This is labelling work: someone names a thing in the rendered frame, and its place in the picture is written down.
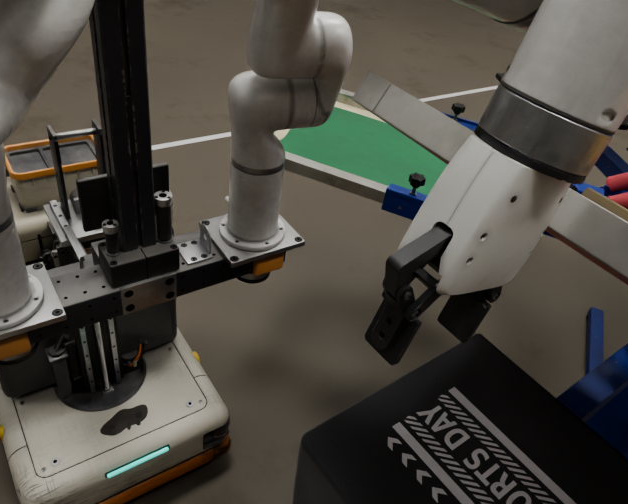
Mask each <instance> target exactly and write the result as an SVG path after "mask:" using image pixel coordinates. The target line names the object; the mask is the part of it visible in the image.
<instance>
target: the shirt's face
mask: <svg viewBox="0 0 628 504"><path fill-rule="evenodd" d="M455 386H457V387H458V388H460V389H461V390H462V391H463V392H464V393H465V394H466V395H467V396H468V397H469V398H470V399H471V400H472V401H473V402H474V403H475V404H476V405H477V406H478V407H479V408H480V409H482V410H483V411H484V412H485V413H486V414H487V415H488V416H489V417H490V418H491V419H492V420H493V421H494V422H495V423H496V424H497V425H498V426H499V427H500V428H501V429H502V430H504V431H505V432H506V433H507V434H508V435H509V436H510V437H511V438H512V439H513V440H514V441H515V442H516V443H517V444H518V445H519V446H520V447H521V448H522V449H523V450H525V451H526V452H527V453H528V454H529V455H530V456H531V457H532V458H533V459H534V460H535V461H536V462H537V463H538V464H539V465H540V466H541V467H542V468H543V469H544V470H545V471H547V472H548V473H549V474H550V475H551V476H552V477H553V478H554V479H555V480H556V481H557V482H558V483H559V484H560V485H561V486H562V487H563V488H564V489H565V490H566V491H567V492H569V493H570V494H571V495H572V496H573V497H574V498H575V499H576V500H577V501H578V502H579V503H580V504H628V459H626V458H625V457H624V456H623V455H622V454H620V453H619V452H618V451H617V450H616V449H615V448H613V447H612V446H611V445H610V444H609V443H608V442H606V441H605V440H604V439H603V438H602V437H601V436H599V435H598V434H597V433H596V432H595V431H594V430H592V429H591V428H590V427H589V426H588V425H587V424H585V423H584V422H583V421H582V420H581V419H579V418H578V417H577V416H576V415H575V414H574V413H572V412H571V411H570V410H569V409H568V408H567V407H565V406H564V405H563V404H562V403H561V402H560V401H558V400H557V399H556V398H555V397H554V396H553V395H551V394H550V393H549V392H548V391H547V390H546V389H544V388H543V387H542V386H541V385H540V384H538V383H537V382H536V381H535V380H534V379H533V378H531V377H530V376H529V375H528V374H527V373H526V372H524V371H523V370H522V369H521V368H520V367H519V366H517V365H516V364H515V363H514V362H513V361H512V360H510V359H509V358H508V357H507V356H506V355H505V354H503V353H502V352H501V351H500V350H499V349H497V348H496V347H495V346H494V345H493V344H492V343H490V342H489V341H488V340H487V339H486V338H485V337H483V336H482V335H481V334H478V335H477V336H475V337H473V338H471V339H470V341H469V342H466V343H463V344H461V345H459V346H458V347H456V348H454V349H453V350H451V351H449V352H447V353H446V354H444V355H442V356H441V357H439V358H437V359H435V360H434V361H432V362H430V363H429V364H427V365H425V366H423V367H422V368H420V369H418V370H417V371H415V372H413V373H411V374H410V375H408V376H406V377H405V378H403V379H401V380H399V381H398V382H396V383H394V384H393V385H391V386H389V387H387V388H386V389H384V390H382V391H381V392H379V393H377V394H375V395H374V396H372V397H370V398H369V399H367V400H365V401H363V402H362V403H360V404H358V405H357V406H355V407H353V408H351V409H350V410H348V411H346V412H345V413H343V414H341V415H339V416H338V417H336V418H334V419H333V420H331V421H329V422H327V423H326V424H324V425H322V426H321V427H319V428H317V429H315V430H314V431H312V432H310V433H309V434H307V436H306V438H305V441H306V443H307V445H308V446H309V447H310V449H311V450H312V451H313V453H314V454H315V455H316V457H317V458H318V459H319V461H320V462H321V463H322V464H323V466H324V467H325V468H326V470H327V471H328V472H329V474H330V475H331V476H332V478H333V479H334V480H335V481H336V483H337V484H338V485H339V487H340V488H341V489H342V491H343V492H344V493H345V495H346V496H347V497H348V498H349V500H350V501H351V502H352V504H436V503H435V502H434V501H433V499H432V498H431V497H430V496H429V495H428V494H427V493H426V491H425V490H424V489H423V488H422V487H421V486H420V484H419V483H418V482H417V481H416V480H415V479H414V478H413V476H412V475H411V474H410V473H409V472H408V471H407V470H406V468H405V467H404V466H403V465H402V464H401V463H400V461H399V460H398V459H397V458H396V457H395V456H394V455H393V453H392V452H391V451H390V450H389V449H388V448H387V447H386V445H385V444H384V443H383V442H382V441H381V440H380V438H379V437H378V435H380V434H381V433H383V432H384V431H386V430H387V429H389V428H391V427H392V426H394V425H395V424H397V423H398V422H400V421H402V420H403V419H405V418H406V417H408V416H409V415H411V414H413V413H414V412H416V411H417V410H419V409H420V408H422V407H423V406H425V405H427V404H428V403H430V402H431V401H433V400H434V399H436V398H438V397H439V396H441V395H442V394H444V393H445V392H447V391H449V390H450V389H452V388H453V387H455Z"/></svg>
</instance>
